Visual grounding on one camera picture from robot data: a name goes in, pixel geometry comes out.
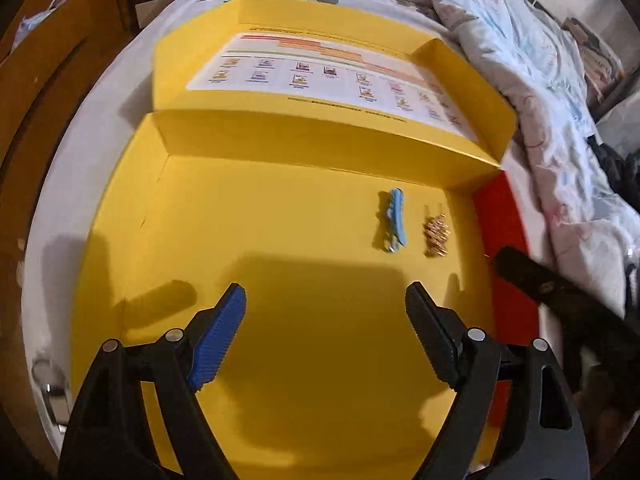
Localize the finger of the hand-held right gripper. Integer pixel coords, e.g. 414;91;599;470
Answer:
492;246;598;328

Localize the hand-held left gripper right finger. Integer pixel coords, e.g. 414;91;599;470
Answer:
405;281;591;480

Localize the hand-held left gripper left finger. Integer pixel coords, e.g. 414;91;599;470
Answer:
59;282;247;480

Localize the yellow cardboard box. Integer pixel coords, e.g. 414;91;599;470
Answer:
70;0;542;480

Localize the gold hair clip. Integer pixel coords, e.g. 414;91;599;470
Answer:
423;203;452;259

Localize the blue hair clip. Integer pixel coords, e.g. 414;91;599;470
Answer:
382;188;411;253

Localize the black cloth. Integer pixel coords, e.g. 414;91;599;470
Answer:
587;135;640;198

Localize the pale printed quilt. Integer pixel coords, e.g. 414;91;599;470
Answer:
182;0;640;323

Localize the white bed sheet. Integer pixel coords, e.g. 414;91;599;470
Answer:
20;0;241;441

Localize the wooden cabinet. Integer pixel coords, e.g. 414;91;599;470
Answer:
0;0;132;281

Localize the clear plastic bag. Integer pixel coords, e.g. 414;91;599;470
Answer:
12;0;76;50

